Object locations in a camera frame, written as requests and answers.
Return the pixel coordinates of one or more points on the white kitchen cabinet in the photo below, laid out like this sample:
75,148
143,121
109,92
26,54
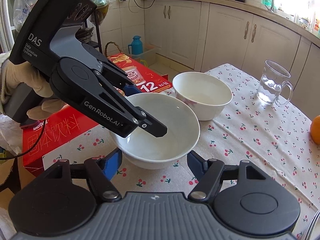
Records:
225,35

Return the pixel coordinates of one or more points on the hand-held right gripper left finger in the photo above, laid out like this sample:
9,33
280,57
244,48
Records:
113,163

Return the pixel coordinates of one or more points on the black metal storage rack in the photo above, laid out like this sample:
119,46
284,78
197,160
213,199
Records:
96,30

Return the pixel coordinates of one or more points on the red cardboard drink box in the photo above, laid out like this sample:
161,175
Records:
65,130

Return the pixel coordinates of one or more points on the clear glass mug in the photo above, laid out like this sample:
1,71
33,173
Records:
272,85

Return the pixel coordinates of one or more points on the metal sliding door frame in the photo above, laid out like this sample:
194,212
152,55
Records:
6,12

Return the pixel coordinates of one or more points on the teal thermos flask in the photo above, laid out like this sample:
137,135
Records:
136,45

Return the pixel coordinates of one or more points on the large white bowl pink print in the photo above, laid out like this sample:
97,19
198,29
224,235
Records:
202,92

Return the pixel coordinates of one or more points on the clear plastic container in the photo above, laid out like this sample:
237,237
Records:
152,55

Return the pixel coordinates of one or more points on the black cooking pot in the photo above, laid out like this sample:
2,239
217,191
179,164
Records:
85,33

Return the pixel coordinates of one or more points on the person's left forearm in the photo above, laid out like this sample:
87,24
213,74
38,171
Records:
3,80

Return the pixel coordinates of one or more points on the wicker basket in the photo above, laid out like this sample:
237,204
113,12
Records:
110,45

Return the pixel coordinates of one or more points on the person's left hand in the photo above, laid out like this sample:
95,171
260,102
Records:
25,80

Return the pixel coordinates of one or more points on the medium white bowl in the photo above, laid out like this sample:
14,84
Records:
175,120

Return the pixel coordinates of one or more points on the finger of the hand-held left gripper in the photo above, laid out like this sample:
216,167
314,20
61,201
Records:
131,90
155,129

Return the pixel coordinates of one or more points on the white plastic bag blue print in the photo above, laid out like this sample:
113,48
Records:
22,7

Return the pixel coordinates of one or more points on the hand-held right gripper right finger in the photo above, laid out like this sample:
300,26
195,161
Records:
197,163

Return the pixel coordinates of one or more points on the orange fruit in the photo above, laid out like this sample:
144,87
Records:
316,130

